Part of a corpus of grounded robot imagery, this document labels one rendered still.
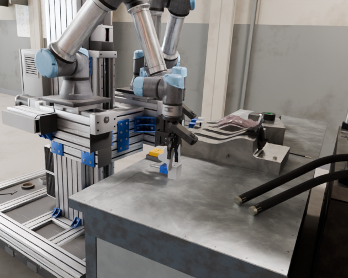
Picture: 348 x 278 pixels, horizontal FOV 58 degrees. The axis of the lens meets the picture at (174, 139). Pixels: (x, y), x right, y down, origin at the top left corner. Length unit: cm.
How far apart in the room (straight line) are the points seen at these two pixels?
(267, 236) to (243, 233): 6
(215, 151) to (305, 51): 271
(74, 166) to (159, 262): 105
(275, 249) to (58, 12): 150
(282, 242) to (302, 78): 319
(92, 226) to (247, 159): 71
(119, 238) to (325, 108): 328
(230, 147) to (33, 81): 118
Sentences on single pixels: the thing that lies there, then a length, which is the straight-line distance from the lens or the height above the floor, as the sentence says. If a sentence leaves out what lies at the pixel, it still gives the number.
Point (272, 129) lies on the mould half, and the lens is 180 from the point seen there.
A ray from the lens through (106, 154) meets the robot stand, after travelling 155.
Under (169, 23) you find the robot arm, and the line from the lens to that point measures 175.
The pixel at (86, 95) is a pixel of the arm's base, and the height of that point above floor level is 106.
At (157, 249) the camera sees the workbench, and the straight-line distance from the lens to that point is 100.
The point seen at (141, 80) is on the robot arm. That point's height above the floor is 117.
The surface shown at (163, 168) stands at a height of 83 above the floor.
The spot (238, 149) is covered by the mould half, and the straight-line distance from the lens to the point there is 142.
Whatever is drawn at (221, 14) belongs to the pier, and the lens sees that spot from 428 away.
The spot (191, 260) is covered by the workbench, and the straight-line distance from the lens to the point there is 96.
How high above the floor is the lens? 130
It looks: 17 degrees down
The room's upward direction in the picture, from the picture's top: 4 degrees clockwise
